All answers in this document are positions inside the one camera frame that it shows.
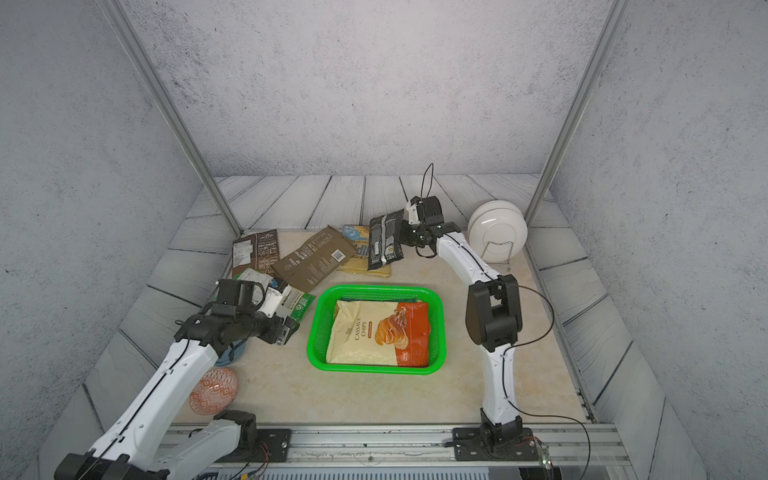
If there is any green Chuba cassava chips bag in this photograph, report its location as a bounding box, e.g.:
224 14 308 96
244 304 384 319
234 268 315 322

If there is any black and yellow snack bag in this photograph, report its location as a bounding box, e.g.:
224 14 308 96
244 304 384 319
368 210 404 270

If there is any brown Lerna cassava bag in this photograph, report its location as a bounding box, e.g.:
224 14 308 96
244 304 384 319
272 226 357 293

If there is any dark brown snack bag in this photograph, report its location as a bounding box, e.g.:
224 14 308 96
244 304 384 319
231 229 280 278

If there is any red Lerna chips bag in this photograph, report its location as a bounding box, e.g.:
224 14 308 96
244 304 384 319
325 301 431 368

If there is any yellow blue kettle chips bag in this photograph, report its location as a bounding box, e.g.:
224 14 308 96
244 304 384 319
339 224 392 278

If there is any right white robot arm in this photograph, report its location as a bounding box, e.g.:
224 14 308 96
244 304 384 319
400 196 523 445

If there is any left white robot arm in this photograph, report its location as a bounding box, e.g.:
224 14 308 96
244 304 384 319
54 278 299 479

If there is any green plastic mesh basket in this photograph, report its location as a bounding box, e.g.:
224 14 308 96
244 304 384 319
307 284 447 375

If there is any blue bowl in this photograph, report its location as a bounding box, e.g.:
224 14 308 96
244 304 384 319
215 341 246 368

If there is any white plate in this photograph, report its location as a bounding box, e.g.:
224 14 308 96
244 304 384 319
467 200 528 257

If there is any red patterned bowl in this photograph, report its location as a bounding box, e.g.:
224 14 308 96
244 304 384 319
188 367 239 416

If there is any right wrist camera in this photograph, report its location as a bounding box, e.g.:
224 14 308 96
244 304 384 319
404 201 421 225

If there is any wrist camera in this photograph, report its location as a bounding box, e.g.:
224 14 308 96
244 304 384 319
404 201 421 225
258 285 292 318

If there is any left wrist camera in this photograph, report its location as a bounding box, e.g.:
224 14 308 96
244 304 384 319
258 285 292 318

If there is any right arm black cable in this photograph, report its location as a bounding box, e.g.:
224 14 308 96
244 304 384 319
413 161 595 480

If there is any metal wire plate stand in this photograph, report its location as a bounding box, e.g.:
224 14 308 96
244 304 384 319
480 241 515 270

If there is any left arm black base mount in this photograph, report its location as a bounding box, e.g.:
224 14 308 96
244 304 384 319
217 428 292 464

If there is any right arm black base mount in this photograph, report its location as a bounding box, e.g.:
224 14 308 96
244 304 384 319
444 416 540 462

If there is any right aluminium frame post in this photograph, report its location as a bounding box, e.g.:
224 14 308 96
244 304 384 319
525 0 631 226

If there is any aluminium frame post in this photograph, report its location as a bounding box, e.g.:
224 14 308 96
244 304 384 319
525 0 631 226
98 0 244 236

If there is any left aluminium frame post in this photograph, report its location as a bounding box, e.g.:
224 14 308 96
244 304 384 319
98 0 244 236

